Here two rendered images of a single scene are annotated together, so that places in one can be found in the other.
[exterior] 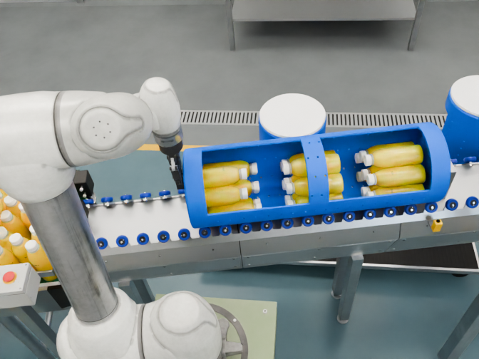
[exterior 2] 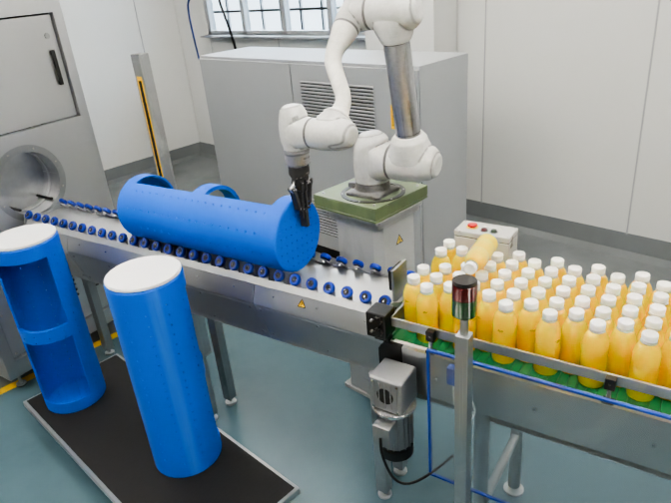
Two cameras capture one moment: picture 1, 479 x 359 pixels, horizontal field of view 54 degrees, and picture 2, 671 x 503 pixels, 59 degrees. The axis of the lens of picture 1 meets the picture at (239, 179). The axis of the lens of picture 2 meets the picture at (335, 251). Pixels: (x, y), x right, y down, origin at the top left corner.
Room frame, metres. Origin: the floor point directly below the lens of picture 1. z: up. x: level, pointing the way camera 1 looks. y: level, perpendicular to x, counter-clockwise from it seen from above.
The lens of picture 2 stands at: (2.65, 1.46, 1.98)
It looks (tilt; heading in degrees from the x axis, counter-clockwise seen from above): 26 degrees down; 215
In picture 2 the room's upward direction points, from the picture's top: 5 degrees counter-clockwise
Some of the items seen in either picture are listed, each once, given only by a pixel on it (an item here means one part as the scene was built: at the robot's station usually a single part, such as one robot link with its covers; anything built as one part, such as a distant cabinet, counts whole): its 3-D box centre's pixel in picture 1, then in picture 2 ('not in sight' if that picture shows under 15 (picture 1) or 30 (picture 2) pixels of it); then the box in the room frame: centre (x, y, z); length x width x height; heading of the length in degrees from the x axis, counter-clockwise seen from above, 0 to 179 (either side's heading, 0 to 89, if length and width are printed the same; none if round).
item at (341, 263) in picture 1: (342, 264); (201, 367); (1.16, -0.46, 0.31); 0.06 x 0.06 x 0.63; 0
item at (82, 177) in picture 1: (81, 185); (381, 321); (1.28, 0.64, 0.95); 0.10 x 0.07 x 0.10; 0
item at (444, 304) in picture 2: not in sight; (449, 312); (1.19, 0.83, 0.99); 0.07 x 0.07 x 0.18
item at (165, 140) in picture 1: (167, 132); (297, 157); (1.06, 0.20, 1.39); 0.09 x 0.09 x 0.06
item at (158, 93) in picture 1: (156, 105); (297, 127); (1.06, 0.21, 1.50); 0.13 x 0.11 x 0.16; 90
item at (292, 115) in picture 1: (292, 115); (143, 272); (1.48, -0.25, 1.03); 0.28 x 0.28 x 0.01
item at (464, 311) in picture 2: not in sight; (464, 305); (1.44, 0.98, 1.18); 0.06 x 0.06 x 0.05
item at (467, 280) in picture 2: not in sight; (464, 306); (1.44, 0.98, 1.18); 0.06 x 0.06 x 0.16
